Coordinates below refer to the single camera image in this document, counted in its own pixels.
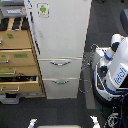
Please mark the white fridge door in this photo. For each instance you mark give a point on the white fridge door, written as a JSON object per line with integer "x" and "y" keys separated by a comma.
{"x": 63, "y": 33}

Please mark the middle fridge drawer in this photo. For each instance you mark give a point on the middle fridge drawer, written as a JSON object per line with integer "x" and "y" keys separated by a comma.
{"x": 60, "y": 68}

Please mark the fridge drawer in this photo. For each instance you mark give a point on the fridge drawer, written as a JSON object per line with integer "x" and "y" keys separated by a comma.
{"x": 60, "y": 68}
{"x": 61, "y": 88}

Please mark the bottom fridge drawer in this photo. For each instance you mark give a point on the bottom fridge drawer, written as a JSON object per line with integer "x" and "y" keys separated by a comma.
{"x": 61, "y": 88}

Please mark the white refrigerator cabinet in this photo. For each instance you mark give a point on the white refrigerator cabinet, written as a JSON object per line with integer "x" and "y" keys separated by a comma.
{"x": 59, "y": 29}

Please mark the wooden drawer cabinet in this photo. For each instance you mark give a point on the wooden drawer cabinet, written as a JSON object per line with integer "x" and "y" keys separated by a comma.
{"x": 19, "y": 69}

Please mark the white blue robot body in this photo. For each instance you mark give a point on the white blue robot body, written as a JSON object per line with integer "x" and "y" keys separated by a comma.
{"x": 110, "y": 66}

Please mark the green android sticker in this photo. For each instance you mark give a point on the green android sticker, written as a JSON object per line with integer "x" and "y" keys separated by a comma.
{"x": 43, "y": 9}

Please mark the grey box on cabinet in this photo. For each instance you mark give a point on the grey box on cabinet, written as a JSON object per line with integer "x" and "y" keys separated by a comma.
{"x": 13, "y": 11}

